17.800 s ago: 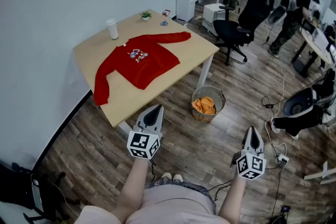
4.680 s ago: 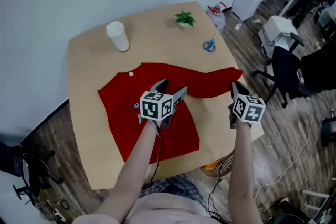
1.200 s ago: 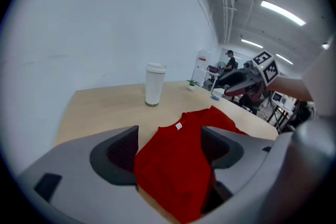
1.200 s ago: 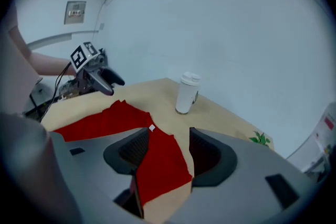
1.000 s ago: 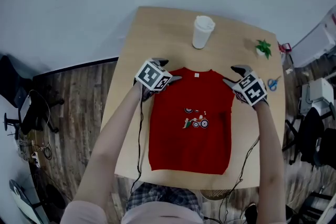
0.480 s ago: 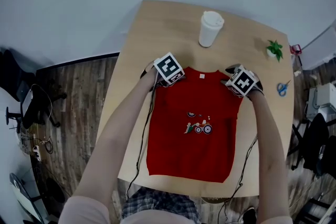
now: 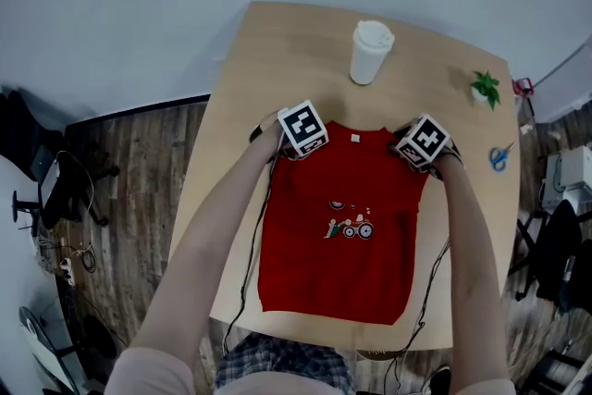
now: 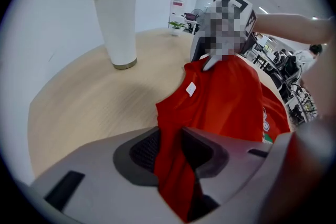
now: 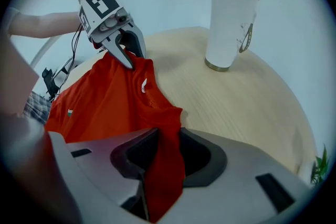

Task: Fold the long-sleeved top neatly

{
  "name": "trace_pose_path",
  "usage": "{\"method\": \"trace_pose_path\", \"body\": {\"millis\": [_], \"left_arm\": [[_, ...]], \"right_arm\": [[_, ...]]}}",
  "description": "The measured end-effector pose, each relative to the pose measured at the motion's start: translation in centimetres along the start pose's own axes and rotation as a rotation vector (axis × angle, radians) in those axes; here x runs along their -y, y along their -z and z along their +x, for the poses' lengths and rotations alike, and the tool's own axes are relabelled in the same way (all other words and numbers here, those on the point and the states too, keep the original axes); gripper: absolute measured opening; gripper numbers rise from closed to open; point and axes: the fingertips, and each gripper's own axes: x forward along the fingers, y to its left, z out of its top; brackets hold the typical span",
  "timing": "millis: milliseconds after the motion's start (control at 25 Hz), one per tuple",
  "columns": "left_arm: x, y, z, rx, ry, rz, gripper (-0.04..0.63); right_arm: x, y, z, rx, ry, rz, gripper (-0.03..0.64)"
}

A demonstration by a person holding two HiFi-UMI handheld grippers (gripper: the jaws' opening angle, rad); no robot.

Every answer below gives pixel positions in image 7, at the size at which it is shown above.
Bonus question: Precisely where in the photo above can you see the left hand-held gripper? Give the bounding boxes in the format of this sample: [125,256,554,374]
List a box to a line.
[276,99,330,161]

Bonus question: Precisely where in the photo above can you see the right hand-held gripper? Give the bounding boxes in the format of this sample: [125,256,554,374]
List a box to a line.
[391,113,463,181]

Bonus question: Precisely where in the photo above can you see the red sweatshirt with print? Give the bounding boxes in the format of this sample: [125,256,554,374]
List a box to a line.
[257,120,431,327]

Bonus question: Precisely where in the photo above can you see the person's left forearm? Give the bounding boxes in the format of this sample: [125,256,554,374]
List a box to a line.
[131,113,283,366]

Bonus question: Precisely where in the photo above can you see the person's right forearm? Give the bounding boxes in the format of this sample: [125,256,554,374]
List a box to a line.
[434,154,512,385]

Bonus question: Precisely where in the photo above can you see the white lidded cup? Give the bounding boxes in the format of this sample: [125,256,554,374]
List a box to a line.
[349,19,396,86]

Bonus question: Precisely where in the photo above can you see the small potted green plant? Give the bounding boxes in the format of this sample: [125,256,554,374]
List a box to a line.
[470,69,501,111]

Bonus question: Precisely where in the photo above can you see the clear spray bottle red trigger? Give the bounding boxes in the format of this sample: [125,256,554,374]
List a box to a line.
[512,77,536,98]

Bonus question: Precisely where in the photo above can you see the white drawer cabinet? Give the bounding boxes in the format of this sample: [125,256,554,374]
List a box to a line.
[540,145,592,214]

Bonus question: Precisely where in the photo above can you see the black high-back office chair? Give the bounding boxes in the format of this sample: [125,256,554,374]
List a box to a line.
[508,198,592,315]

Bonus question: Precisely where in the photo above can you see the black low swivel chair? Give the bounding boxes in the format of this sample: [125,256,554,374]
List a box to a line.
[11,150,121,230]

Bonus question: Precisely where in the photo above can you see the silver laptop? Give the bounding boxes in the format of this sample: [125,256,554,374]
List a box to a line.
[39,159,61,200]

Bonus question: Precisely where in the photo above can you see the white power strip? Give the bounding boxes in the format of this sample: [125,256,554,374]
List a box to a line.
[59,257,76,286]

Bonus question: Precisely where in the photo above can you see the black fabric bundle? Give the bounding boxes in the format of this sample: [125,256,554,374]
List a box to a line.
[0,90,66,181]

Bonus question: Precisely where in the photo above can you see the person's pink top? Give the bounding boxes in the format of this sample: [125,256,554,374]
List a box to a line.
[104,346,517,395]

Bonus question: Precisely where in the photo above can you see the black white round device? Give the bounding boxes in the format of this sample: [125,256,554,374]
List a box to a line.
[18,305,80,394]

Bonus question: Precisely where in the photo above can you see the blue-handled scissors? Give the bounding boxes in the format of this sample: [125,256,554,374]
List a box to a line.
[488,141,516,173]

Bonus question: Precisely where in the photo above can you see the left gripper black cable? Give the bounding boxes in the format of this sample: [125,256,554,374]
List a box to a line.
[221,152,283,357]

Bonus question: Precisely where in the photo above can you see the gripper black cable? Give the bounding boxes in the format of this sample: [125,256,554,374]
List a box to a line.
[221,152,283,357]
[383,240,452,395]

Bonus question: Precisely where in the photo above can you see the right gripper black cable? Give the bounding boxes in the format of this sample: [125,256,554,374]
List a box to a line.
[383,240,452,395]

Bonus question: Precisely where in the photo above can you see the black coiled floor cable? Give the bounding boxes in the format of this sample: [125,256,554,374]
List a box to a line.
[76,244,98,274]

